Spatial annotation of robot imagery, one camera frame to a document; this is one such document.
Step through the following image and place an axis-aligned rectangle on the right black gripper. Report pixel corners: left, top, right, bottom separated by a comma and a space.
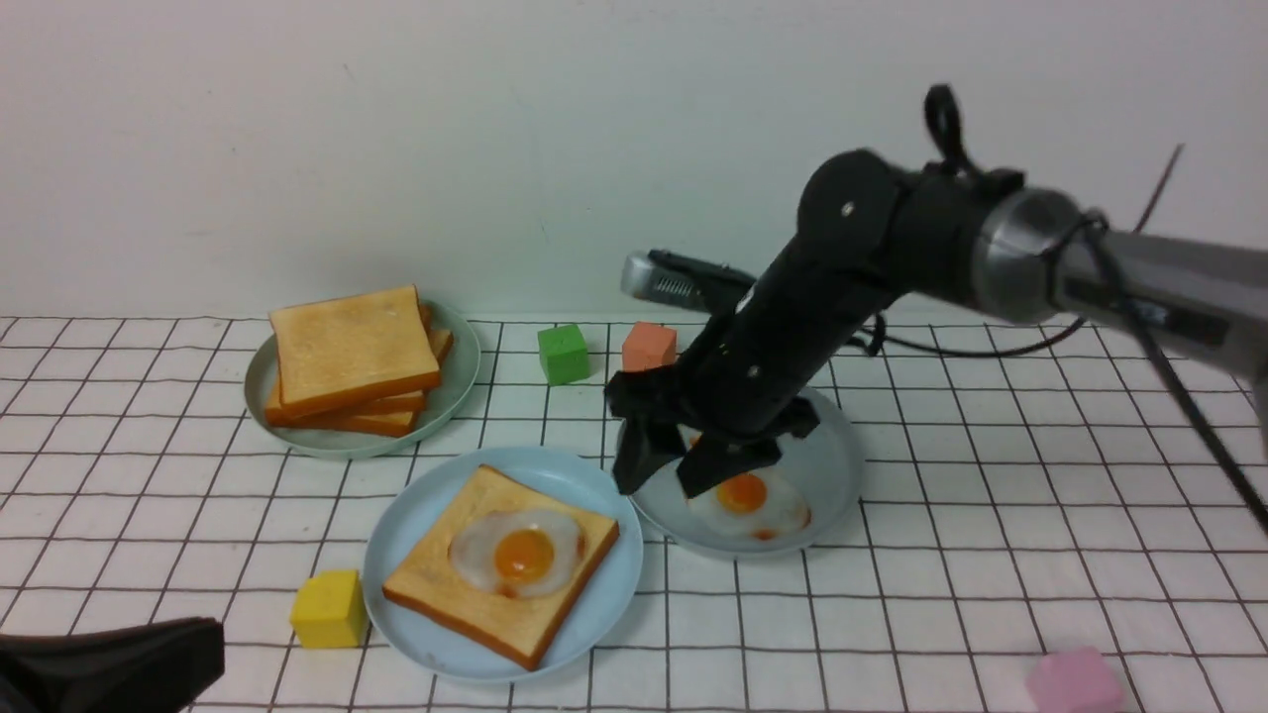
604, 239, 893, 499

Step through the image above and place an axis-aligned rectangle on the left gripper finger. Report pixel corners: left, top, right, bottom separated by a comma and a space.
1, 617, 224, 712

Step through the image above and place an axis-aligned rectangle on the toast slice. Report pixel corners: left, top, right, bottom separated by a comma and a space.
382, 464, 621, 671
288, 411, 418, 438
268, 283, 443, 417
265, 298, 454, 428

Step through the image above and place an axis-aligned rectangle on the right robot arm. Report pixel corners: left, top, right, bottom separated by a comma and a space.
605, 150, 1265, 497

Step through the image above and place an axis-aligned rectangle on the orange cube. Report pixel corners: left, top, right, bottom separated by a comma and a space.
621, 321, 678, 370

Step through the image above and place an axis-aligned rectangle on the grey egg plate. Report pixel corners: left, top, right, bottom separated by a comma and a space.
631, 387, 869, 559

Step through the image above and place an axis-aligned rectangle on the green cube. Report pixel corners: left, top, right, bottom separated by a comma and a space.
536, 324, 590, 384

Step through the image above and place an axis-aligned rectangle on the yellow cube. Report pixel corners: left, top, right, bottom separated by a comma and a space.
289, 568, 369, 650

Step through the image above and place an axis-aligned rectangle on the grey-green bread plate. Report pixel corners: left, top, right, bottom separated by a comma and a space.
242, 296, 481, 459

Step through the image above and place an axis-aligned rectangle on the light blue plate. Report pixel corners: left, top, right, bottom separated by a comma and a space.
361, 447, 644, 684

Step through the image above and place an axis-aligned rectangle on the pink cube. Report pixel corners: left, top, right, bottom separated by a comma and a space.
1026, 647, 1126, 712

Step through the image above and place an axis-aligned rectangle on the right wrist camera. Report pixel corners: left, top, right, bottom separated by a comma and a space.
620, 250, 757, 316

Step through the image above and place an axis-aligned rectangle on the right black cable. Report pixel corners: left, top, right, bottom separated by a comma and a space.
842, 84, 1268, 535

